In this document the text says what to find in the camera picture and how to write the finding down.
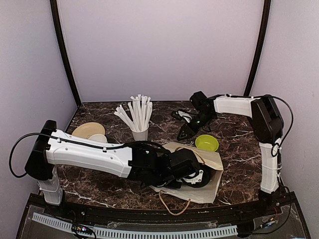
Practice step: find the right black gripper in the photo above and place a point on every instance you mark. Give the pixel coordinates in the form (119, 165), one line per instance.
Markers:
(188, 130)

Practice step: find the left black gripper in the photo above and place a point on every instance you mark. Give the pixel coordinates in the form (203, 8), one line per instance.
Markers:
(179, 185)

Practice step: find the black coffee cup lid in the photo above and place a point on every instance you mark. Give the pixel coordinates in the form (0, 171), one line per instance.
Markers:
(205, 178)

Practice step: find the brown paper bag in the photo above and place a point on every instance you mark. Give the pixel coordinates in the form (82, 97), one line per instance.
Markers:
(199, 189)

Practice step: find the stack of white paper cups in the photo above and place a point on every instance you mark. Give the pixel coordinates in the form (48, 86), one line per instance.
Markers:
(98, 138)

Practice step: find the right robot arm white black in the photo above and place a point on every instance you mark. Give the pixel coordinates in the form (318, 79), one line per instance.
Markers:
(264, 117)

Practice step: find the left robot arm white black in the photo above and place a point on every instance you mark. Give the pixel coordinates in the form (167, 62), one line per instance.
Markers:
(144, 161)

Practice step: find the green bowl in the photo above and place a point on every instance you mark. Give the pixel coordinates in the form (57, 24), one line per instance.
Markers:
(207, 142)

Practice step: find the white cup holding straws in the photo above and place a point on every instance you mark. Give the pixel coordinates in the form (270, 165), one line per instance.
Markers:
(141, 135)

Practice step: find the bundle of wrapped white straws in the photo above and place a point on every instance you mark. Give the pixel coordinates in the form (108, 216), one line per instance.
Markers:
(140, 108)

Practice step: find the beige paper plate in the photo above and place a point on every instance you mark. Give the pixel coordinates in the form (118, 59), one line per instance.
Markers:
(89, 129)

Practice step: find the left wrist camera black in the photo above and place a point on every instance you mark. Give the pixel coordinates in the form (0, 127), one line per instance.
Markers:
(183, 163)

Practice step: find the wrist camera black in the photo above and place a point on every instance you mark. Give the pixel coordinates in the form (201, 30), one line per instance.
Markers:
(183, 163)
(199, 100)

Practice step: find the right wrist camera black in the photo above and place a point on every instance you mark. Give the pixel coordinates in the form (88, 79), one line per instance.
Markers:
(199, 100)

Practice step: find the white slotted cable duct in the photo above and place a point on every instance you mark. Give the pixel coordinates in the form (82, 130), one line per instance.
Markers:
(105, 233)

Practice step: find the black front rail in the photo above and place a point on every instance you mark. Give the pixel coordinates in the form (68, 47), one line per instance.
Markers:
(101, 215)

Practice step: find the right black frame post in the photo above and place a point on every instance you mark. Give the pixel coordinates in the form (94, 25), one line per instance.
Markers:
(259, 47)

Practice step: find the black frame post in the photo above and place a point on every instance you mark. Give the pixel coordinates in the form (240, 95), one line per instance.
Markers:
(63, 51)
(259, 47)

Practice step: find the left black frame post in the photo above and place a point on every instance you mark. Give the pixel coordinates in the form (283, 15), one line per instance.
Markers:
(63, 51)

